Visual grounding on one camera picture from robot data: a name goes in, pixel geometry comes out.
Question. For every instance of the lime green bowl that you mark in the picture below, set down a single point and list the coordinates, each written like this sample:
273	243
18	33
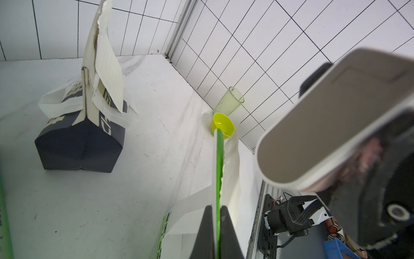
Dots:
222	122

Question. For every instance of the aluminium mounting rail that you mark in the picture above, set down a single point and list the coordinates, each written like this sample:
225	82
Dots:
253	242

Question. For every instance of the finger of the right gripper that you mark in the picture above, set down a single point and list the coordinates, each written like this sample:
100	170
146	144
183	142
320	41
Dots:
373	198

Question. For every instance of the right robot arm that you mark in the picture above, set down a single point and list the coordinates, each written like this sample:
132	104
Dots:
295	214

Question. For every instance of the green white bag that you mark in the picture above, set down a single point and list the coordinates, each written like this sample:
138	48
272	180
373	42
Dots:
6	243
186	216

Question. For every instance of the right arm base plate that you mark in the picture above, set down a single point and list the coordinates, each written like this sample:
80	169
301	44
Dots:
270	227

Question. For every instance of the clear green plastic cup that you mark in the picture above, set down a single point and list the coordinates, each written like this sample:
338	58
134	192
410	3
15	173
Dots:
230	102

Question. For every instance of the navy blue beige bag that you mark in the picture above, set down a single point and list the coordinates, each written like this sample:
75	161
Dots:
84	131

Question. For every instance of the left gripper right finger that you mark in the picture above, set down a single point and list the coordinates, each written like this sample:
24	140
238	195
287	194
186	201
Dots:
229	245

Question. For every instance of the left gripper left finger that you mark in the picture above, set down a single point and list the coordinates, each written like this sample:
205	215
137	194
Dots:
204	246

